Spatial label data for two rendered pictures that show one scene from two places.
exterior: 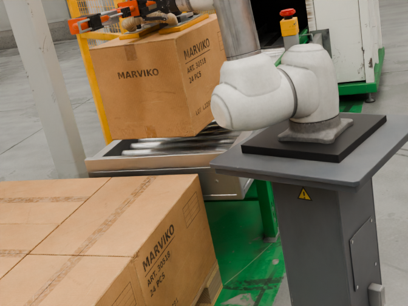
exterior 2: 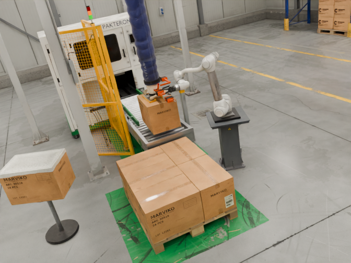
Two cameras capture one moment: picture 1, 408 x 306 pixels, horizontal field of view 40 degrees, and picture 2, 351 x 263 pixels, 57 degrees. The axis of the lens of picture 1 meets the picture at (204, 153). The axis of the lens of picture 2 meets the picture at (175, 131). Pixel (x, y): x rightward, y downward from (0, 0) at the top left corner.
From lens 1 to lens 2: 3.11 m
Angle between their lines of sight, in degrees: 39
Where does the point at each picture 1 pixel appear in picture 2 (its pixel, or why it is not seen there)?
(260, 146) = (220, 120)
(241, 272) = not seen: hidden behind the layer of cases
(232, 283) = not seen: hidden behind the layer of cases
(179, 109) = (176, 119)
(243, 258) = not seen: hidden behind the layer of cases
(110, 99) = (154, 121)
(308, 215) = (230, 133)
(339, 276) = (237, 145)
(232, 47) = (219, 97)
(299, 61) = (226, 98)
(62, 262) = (190, 162)
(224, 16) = (217, 91)
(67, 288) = (203, 163)
